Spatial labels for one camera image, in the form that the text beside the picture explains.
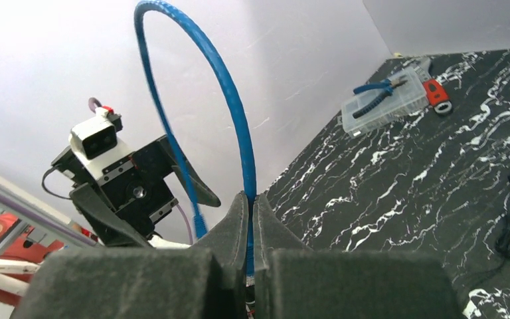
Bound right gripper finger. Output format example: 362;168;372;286
14;192;248;318
253;195;463;318

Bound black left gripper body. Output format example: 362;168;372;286
51;136;178;239

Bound clear plastic parts box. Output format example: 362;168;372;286
340;75;428;138

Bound red black tool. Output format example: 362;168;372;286
422;78;454;116

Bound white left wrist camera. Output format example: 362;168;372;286
68;106;133;181

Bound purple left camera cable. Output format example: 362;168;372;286
88;96;195;245

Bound aluminium frame rail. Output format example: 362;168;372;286
0;176;98;255

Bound blue handled pliers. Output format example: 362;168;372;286
351;78;408;120

